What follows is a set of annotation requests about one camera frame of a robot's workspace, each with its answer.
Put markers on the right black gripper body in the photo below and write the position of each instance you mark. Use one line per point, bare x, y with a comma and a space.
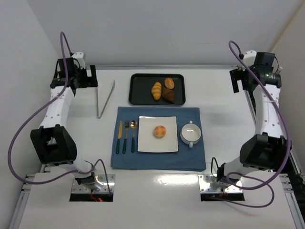
235, 79

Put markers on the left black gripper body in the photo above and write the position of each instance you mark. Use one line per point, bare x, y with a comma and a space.
92, 76

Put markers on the metal tongs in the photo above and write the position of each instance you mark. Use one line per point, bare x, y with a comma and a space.
104, 92

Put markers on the round orange bun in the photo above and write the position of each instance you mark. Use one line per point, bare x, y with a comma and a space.
159, 131

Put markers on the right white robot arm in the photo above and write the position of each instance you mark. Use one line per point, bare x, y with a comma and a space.
267, 148

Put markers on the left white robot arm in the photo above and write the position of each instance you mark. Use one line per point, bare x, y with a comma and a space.
52, 142

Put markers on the yellow striped bread loaf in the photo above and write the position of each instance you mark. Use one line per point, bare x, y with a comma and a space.
156, 91

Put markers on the black rectangular tray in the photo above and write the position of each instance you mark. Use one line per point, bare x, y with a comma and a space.
142, 83

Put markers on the round bun top right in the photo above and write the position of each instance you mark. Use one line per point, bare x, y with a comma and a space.
169, 83

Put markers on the brown chocolate croissant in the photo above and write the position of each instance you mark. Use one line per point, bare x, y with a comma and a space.
168, 95

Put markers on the blue cloth placemat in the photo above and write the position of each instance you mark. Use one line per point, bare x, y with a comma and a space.
185, 159

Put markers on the white square plate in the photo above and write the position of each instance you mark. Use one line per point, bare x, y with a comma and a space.
148, 143

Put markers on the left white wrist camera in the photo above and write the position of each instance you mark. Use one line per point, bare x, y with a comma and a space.
80, 57

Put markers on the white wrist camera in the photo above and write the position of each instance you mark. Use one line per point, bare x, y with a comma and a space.
80, 57
249, 57

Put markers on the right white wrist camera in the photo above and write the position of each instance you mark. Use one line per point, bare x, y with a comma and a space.
249, 57

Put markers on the gold fork green handle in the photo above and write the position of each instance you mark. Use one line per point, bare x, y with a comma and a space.
127, 126

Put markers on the gold knife green handle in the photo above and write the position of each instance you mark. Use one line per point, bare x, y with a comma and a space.
119, 137

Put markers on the gold spoon green handle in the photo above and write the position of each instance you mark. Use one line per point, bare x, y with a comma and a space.
133, 125

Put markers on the white two-handled soup bowl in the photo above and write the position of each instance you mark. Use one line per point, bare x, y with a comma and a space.
190, 134

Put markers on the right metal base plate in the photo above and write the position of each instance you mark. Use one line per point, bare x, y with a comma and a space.
209, 185

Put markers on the metal base plate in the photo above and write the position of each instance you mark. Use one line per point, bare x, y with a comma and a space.
209, 185
104, 183

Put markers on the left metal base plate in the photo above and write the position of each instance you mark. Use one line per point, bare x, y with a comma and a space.
104, 183

